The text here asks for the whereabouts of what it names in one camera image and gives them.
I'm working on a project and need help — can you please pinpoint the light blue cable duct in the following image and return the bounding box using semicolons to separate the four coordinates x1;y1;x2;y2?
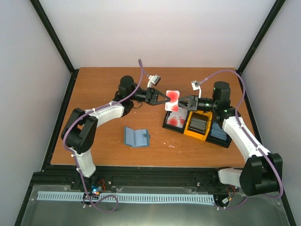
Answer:
37;191;214;205

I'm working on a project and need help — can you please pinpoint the blue card stack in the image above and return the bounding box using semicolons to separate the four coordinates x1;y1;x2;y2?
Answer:
210;122;228;141

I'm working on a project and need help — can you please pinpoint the black frame post right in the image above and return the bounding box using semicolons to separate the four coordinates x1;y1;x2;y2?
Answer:
236;0;286;75

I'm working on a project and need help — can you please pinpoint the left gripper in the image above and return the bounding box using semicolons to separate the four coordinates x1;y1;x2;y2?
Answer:
129;88;171;106

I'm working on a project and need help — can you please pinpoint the teal card holder wallet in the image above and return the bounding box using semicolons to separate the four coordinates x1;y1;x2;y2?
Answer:
124;127;151;148

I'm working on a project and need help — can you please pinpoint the black frame post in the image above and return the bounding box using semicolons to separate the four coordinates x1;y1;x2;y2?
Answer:
30;0;75;74
236;0;286;75

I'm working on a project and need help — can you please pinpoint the black frame post left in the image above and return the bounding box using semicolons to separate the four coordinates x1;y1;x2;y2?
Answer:
30;0;75;74

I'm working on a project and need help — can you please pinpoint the yellow card bin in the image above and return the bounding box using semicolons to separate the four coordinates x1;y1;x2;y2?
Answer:
183;111;213;141

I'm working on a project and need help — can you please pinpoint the black card bin right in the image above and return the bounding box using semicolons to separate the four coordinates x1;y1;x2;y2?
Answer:
206;121;232;148

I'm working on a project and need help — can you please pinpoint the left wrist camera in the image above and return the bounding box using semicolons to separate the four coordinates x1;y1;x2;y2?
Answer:
147;74;161;88

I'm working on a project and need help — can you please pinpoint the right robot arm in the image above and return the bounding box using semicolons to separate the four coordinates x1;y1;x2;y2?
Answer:
178;81;284;198

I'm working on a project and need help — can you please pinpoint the black front rail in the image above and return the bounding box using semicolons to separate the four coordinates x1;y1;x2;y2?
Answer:
30;165;231;193

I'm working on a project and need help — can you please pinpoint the electronics board with leds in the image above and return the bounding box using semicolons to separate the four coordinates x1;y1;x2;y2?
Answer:
91;179;106;195

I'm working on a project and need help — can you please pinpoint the black card bin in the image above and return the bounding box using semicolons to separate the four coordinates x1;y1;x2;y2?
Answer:
162;109;189;134
206;121;232;148

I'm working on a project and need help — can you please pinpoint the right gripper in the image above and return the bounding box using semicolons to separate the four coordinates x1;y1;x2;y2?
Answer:
174;95;217;112

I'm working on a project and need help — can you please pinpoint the red white credit card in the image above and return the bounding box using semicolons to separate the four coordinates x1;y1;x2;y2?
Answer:
165;90;180;112

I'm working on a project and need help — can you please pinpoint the grey card stack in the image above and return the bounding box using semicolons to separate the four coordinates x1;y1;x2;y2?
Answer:
188;112;208;135

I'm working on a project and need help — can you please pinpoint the black card bin left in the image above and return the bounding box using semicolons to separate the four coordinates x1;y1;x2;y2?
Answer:
162;109;189;134

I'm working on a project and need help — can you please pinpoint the purple cable loop front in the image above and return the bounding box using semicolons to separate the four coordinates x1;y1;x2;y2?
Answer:
82;193;119;212

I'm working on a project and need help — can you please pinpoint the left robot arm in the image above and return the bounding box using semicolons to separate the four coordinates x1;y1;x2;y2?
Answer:
61;75;170;190

